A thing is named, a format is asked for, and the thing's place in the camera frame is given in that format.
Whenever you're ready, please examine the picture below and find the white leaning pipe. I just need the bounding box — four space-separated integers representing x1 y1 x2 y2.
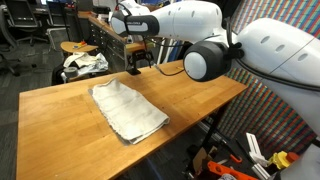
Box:
156 38 174 66

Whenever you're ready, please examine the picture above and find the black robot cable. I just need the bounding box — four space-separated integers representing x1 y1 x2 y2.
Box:
114 2 320 94

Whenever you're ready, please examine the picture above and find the yellow green plastic part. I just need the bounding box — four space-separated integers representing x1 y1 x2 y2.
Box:
268 150 290 170

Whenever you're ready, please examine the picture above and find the round wooden side table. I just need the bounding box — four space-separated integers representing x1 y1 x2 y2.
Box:
60 40 100 55

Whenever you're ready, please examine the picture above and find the black camera stand pole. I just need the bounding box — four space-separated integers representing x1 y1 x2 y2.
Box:
127 49 142 76

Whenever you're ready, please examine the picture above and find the black table frame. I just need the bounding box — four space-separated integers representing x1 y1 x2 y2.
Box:
199 103 232 158

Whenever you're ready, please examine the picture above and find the white woven cloth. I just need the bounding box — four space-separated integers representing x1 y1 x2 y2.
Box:
89 78 171 145

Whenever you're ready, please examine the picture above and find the small yellow red object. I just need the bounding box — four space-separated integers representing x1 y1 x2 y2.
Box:
72 41 88 50

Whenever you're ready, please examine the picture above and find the red round cap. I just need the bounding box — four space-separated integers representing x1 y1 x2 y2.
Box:
285 151 300 164

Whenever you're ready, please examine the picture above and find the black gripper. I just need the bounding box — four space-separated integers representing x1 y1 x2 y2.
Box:
129 49 156 71

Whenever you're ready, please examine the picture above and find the crumpled white sheet pile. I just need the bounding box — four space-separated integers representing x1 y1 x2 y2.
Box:
63 51 110 78

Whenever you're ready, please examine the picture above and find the grey white container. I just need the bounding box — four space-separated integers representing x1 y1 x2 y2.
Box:
279 139 320 180

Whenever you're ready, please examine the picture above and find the black orange bar clamp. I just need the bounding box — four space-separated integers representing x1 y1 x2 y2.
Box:
219 146 244 165

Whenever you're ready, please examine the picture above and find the black flat box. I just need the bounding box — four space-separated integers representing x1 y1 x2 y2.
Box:
92 5 112 16

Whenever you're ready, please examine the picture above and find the grey workbench wooden top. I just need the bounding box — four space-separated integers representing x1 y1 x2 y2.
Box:
77 11 164 74

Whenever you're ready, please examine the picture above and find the grey tape roll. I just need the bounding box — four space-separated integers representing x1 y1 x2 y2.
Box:
63 66 80 80

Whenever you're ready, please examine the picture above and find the black mesh office chair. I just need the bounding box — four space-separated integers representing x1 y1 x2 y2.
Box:
4 0 49 47

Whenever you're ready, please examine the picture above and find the white plastic bracket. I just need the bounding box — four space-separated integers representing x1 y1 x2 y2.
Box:
245 132 272 180

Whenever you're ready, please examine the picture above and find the dark office chair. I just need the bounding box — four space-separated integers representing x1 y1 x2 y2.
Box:
0 4 22 77

